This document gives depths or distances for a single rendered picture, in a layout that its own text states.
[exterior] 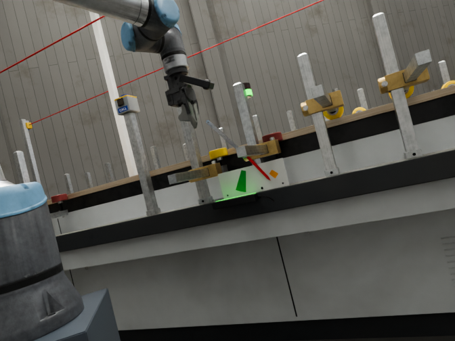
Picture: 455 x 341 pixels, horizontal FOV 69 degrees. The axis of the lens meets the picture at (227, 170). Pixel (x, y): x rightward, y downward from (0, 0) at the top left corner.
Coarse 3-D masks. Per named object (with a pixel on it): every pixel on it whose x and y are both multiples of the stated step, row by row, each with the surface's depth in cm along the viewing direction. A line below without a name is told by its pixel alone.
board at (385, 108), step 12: (420, 96) 118; (432, 96) 116; (444, 96) 116; (372, 108) 124; (384, 108) 122; (336, 120) 129; (348, 120) 127; (288, 132) 136; (300, 132) 135; (312, 132) 133; (204, 156) 152; (168, 168) 160; (180, 168) 158; (120, 180) 171; (132, 180) 168; (84, 192) 181; (48, 204) 192
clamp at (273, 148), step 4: (272, 140) 118; (276, 140) 119; (260, 144) 119; (264, 144) 119; (268, 144) 118; (272, 144) 118; (276, 144) 118; (268, 148) 118; (272, 148) 118; (276, 148) 117; (268, 152) 118; (272, 152) 118; (276, 152) 117; (280, 152) 121; (252, 156) 121; (256, 156) 120; (260, 156) 120; (264, 156) 119; (244, 160) 123; (248, 160) 123
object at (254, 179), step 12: (240, 168) 123; (252, 168) 121; (264, 168) 120; (276, 168) 118; (228, 180) 125; (252, 180) 122; (264, 180) 120; (276, 180) 118; (228, 192) 126; (240, 192) 124; (252, 192) 122
